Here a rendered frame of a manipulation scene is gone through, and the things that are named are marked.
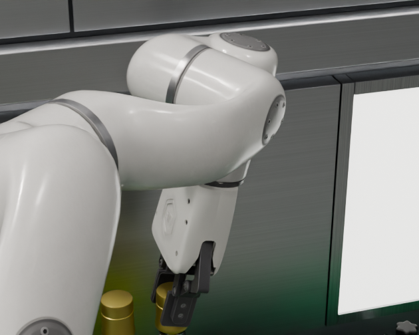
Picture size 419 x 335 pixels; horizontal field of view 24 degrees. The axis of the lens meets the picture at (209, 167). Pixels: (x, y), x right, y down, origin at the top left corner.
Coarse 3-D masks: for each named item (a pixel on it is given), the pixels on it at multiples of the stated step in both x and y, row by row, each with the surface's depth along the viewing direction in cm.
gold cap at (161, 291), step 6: (168, 282) 102; (162, 288) 101; (168, 288) 101; (156, 294) 101; (162, 294) 100; (156, 300) 101; (162, 300) 100; (156, 306) 102; (162, 306) 101; (156, 312) 102; (156, 318) 102; (156, 324) 102; (162, 330) 102; (168, 330) 101; (174, 330) 101; (180, 330) 102
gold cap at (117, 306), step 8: (104, 296) 100; (112, 296) 100; (120, 296) 100; (128, 296) 100; (104, 304) 99; (112, 304) 99; (120, 304) 99; (128, 304) 99; (104, 312) 99; (112, 312) 99; (120, 312) 99; (128, 312) 99; (104, 320) 100; (112, 320) 99; (120, 320) 99; (128, 320) 100; (104, 328) 100; (112, 328) 100; (120, 328) 100; (128, 328) 100
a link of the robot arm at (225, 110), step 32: (192, 64) 83; (224, 64) 82; (64, 96) 73; (96, 96) 73; (128, 96) 74; (192, 96) 82; (224, 96) 81; (256, 96) 79; (96, 128) 70; (128, 128) 73; (160, 128) 74; (192, 128) 74; (224, 128) 76; (256, 128) 80; (128, 160) 73; (160, 160) 74; (192, 160) 75; (224, 160) 78
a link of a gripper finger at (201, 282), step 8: (208, 248) 95; (200, 256) 94; (208, 256) 95; (200, 264) 94; (208, 264) 94; (200, 272) 94; (208, 272) 94; (192, 280) 95; (200, 280) 94; (208, 280) 94; (192, 288) 95; (200, 288) 94; (208, 288) 94
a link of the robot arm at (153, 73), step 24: (144, 48) 85; (168, 48) 84; (192, 48) 84; (216, 48) 89; (240, 48) 89; (264, 48) 91; (144, 72) 84; (168, 72) 83; (144, 96) 85; (168, 96) 83
